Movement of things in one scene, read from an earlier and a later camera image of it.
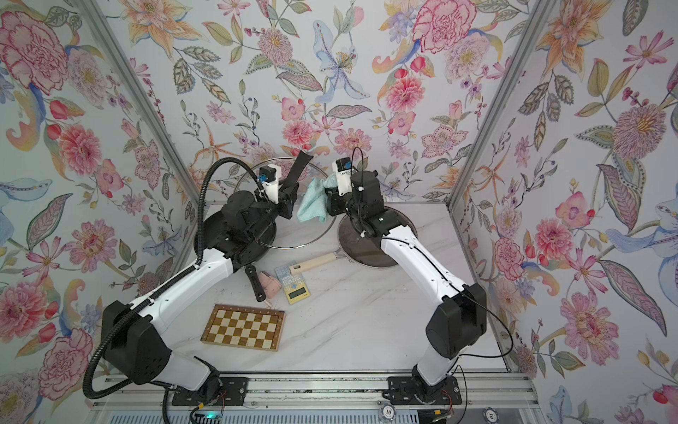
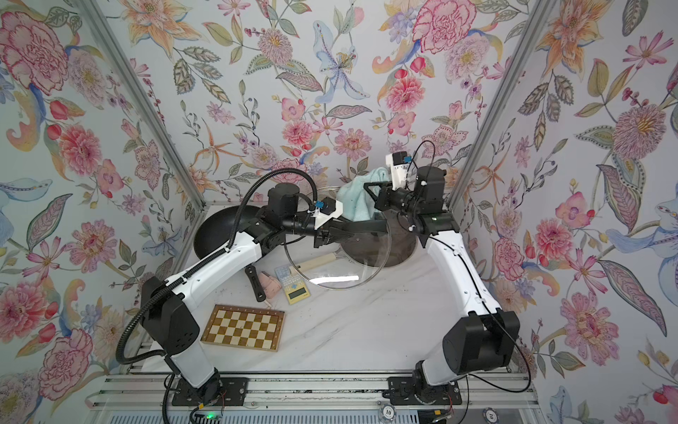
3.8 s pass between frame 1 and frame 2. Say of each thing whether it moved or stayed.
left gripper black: moved
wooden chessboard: stayed
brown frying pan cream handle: stayed
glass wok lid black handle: moved
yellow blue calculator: stayed
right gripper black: moved
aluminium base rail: stayed
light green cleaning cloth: moved
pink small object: stayed
